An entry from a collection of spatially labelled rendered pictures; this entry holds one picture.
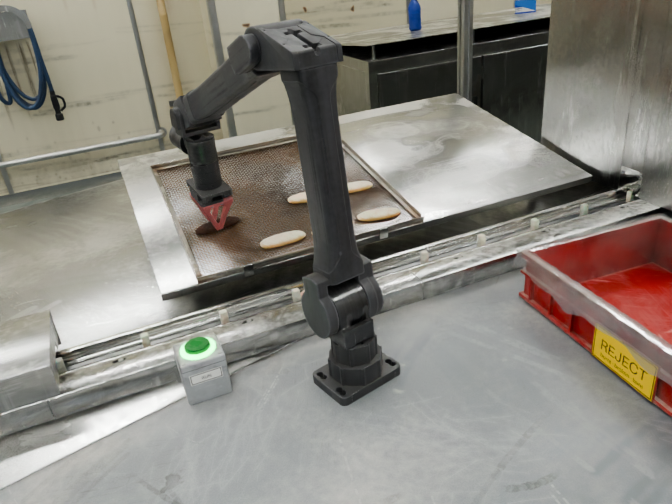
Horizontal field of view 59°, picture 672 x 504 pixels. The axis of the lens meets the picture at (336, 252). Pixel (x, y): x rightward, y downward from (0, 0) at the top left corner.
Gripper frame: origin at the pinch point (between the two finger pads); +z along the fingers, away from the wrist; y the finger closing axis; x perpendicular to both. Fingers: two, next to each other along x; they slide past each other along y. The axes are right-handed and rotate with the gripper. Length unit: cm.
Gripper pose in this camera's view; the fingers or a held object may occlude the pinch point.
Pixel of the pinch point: (215, 222)
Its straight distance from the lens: 130.2
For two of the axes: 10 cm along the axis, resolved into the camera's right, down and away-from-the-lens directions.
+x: -8.5, 3.3, -4.2
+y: -5.2, -4.4, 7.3
